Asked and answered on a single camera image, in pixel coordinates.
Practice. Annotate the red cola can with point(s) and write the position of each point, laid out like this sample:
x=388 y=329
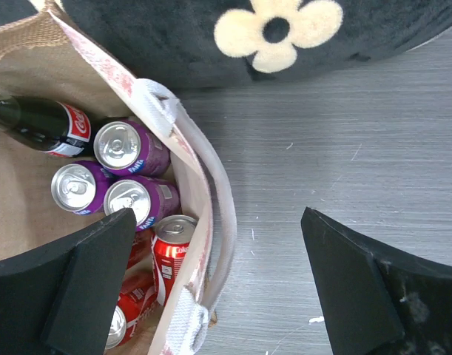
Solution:
x=141 y=247
x=170 y=243
x=136 y=300

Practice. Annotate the purple grape can front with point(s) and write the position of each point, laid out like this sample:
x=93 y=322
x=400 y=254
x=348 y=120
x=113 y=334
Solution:
x=150 y=199

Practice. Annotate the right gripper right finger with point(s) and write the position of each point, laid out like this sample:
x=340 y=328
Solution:
x=377 y=299

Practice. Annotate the purple grape can back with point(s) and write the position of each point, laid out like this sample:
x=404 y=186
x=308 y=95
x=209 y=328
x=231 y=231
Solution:
x=127 y=148

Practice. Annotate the red cola can back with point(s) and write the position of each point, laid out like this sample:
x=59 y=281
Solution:
x=141 y=247

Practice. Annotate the glass cola bottle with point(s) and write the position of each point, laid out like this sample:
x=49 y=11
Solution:
x=47 y=126

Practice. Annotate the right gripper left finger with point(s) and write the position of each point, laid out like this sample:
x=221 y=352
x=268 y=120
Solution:
x=59 y=298

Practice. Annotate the black flower-pattern pillow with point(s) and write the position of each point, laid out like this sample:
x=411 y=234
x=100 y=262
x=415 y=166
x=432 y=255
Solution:
x=198 y=44

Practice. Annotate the purple grape can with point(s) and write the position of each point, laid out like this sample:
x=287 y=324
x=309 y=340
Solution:
x=127 y=148
x=150 y=199
x=80 y=187

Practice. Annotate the brown jute canvas bag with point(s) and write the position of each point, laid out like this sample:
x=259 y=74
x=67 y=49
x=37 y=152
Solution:
x=45 y=55

